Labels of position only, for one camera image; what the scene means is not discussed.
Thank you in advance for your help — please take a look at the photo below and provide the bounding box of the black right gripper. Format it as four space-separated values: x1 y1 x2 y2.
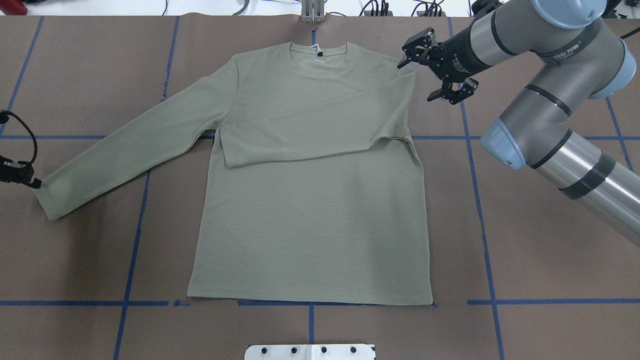
397 29 479 105

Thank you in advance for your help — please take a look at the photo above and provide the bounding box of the olive green long-sleeve shirt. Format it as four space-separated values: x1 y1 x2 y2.
34 42 434 306

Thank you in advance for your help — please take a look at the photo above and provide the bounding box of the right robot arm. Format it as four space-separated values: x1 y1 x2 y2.
398 0 640 245

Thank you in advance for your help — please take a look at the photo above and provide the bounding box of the aluminium frame post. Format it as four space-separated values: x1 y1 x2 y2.
299 0 327 23

